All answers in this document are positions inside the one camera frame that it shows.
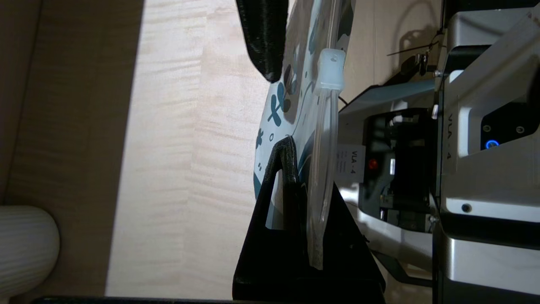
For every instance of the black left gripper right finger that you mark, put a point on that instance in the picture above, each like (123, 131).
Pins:
(350, 261)

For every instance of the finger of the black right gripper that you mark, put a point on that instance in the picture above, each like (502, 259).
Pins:
(263, 38)

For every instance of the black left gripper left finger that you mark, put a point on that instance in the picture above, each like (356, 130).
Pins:
(270, 253)

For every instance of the white horse-print zip pouch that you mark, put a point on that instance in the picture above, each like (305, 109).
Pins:
(278, 105)

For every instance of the light wood shelf desk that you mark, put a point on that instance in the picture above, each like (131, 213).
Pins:
(181, 147)

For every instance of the silver white robot torso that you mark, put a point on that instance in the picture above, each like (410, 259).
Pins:
(485, 84)

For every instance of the white ribbed mug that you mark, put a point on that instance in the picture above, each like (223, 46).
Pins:
(25, 249)

